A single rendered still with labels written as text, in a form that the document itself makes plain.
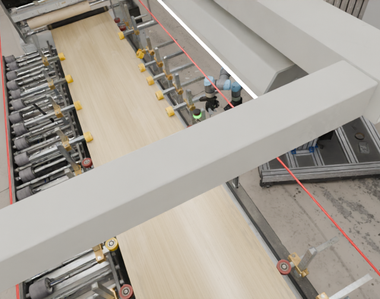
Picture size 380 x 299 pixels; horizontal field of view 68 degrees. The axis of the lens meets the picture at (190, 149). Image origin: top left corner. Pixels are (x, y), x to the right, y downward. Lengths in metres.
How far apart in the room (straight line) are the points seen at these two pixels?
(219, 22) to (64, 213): 0.45
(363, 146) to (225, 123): 3.14
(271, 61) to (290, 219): 2.56
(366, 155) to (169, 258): 2.26
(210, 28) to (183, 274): 1.49
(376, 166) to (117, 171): 3.08
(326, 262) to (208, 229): 1.32
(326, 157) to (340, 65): 2.83
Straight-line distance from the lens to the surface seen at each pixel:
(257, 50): 0.51
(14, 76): 3.99
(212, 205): 1.97
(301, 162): 3.08
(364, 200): 3.28
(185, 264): 1.85
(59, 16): 4.34
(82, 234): 0.27
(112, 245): 2.00
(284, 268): 1.85
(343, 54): 0.37
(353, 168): 3.16
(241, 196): 2.23
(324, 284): 2.84
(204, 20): 0.63
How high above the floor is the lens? 2.66
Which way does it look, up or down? 52 degrees down
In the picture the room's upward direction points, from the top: 11 degrees counter-clockwise
